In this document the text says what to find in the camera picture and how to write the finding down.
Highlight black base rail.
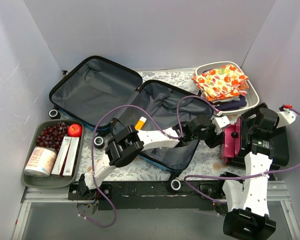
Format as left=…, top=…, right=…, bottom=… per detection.
left=68, top=180, right=226, bottom=211

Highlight cream plastic basin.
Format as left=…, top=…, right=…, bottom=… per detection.
left=194, top=61, right=260, bottom=116

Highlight floral fern table mat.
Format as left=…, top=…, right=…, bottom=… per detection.
left=75, top=68, right=244, bottom=181

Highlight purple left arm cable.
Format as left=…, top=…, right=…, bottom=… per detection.
left=86, top=95, right=222, bottom=228

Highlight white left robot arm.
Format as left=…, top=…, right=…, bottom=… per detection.
left=78, top=114, right=230, bottom=200

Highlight dark purple garment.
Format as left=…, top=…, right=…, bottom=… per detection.
left=214, top=95, right=247, bottom=111

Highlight black storage box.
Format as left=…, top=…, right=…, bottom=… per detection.
left=224, top=105, right=290, bottom=170

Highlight white small box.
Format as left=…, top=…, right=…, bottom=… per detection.
left=63, top=137, right=80, bottom=177
left=51, top=136, right=72, bottom=175

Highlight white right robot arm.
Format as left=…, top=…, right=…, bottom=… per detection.
left=216, top=107, right=279, bottom=240

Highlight red apple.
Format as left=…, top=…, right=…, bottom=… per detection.
left=67, top=123, right=83, bottom=138

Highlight blue fish-print suitcase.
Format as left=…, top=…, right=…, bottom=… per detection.
left=48, top=55, right=215, bottom=193

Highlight dark red grape bunch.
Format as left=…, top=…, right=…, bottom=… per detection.
left=36, top=121, right=69, bottom=152

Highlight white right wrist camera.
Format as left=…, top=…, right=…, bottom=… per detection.
left=276, top=104, right=297, bottom=129

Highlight orange floral cloth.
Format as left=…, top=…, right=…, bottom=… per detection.
left=192, top=64, right=249, bottom=102

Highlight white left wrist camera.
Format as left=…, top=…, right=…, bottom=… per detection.
left=212, top=116, right=231, bottom=135

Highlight dark green tray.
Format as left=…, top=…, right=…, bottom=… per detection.
left=21, top=119, right=85, bottom=189

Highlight pink patterned packet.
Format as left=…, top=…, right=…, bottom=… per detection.
left=24, top=146, right=57, bottom=178

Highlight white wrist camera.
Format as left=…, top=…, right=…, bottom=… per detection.
left=212, top=116, right=231, bottom=135
left=276, top=104, right=297, bottom=129

